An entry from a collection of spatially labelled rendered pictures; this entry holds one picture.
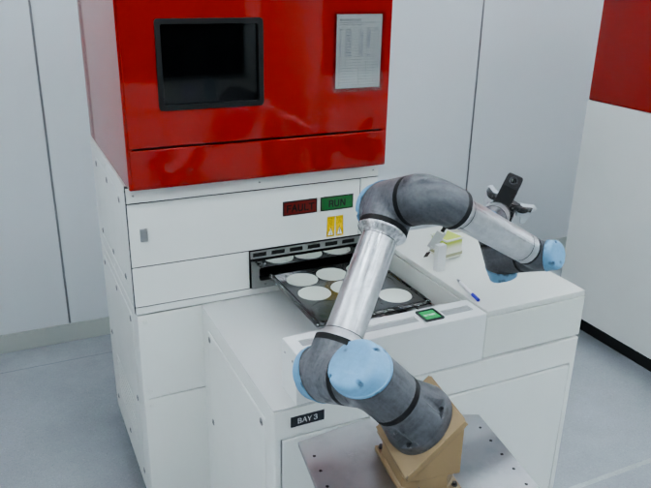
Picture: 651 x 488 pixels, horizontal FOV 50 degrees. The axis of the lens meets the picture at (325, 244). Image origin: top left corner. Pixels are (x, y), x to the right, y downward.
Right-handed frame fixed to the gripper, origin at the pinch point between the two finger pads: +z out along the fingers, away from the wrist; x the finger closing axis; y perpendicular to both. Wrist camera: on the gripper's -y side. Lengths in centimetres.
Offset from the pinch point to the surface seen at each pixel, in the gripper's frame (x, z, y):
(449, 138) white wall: -66, 205, 37
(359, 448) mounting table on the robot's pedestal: 1, -81, 46
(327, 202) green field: -51, -7, 27
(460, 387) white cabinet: 13, -35, 46
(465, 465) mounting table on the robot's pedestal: 23, -77, 38
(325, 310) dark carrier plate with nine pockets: -30, -39, 44
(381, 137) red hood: -44.7, 0.2, 1.7
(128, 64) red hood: -98, -60, -3
